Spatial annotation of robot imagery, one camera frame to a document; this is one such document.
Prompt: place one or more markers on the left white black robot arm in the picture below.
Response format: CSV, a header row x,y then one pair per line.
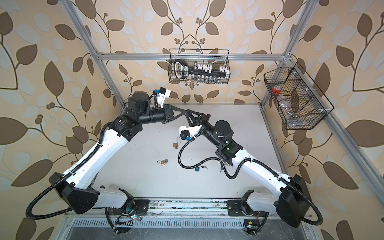
x,y
74,186

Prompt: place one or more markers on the open brass padlock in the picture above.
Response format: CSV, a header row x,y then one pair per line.
x,y
176,144

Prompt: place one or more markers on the small brass padlock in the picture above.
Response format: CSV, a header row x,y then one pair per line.
x,y
162,162

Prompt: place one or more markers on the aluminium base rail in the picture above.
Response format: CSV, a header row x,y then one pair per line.
x,y
173,214

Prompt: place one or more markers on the back black wire basket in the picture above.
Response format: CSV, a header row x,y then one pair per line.
x,y
215,57

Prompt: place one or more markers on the black wire basket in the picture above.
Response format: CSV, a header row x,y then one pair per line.
x,y
215,57
302,103

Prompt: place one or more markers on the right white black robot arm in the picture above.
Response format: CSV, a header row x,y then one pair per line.
x,y
290,198

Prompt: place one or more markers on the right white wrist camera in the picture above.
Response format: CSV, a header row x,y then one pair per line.
x,y
186,133

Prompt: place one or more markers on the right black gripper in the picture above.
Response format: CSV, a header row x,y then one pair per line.
x,y
202,120

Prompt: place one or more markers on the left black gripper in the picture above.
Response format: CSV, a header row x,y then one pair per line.
x,y
168,112

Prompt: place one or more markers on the black socket tool set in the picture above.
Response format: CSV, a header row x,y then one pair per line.
x,y
182,70

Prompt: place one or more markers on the right black wire basket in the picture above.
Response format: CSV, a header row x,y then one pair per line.
x,y
302,103

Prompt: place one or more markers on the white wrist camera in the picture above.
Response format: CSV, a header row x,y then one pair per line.
x,y
186,133
160,96

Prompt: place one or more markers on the blue padlock with key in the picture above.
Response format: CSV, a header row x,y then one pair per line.
x,y
197,169

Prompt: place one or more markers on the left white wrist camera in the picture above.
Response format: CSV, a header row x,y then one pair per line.
x,y
160,96

